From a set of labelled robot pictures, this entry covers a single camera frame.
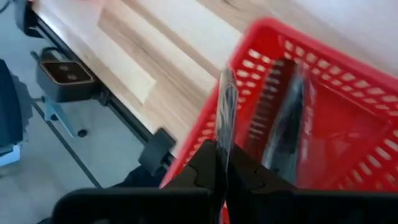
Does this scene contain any dark blue chair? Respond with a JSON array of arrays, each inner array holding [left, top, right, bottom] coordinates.
[[0, 58, 34, 149]]

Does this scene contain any red plastic basket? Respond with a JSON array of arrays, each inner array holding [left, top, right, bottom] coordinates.
[[159, 17, 398, 224]]

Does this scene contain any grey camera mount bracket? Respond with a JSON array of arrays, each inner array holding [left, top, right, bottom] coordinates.
[[30, 49, 88, 138]]

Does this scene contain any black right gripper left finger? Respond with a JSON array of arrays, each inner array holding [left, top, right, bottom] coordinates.
[[52, 140, 218, 224]]

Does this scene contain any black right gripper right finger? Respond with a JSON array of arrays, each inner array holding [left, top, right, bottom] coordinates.
[[226, 146, 398, 224]]

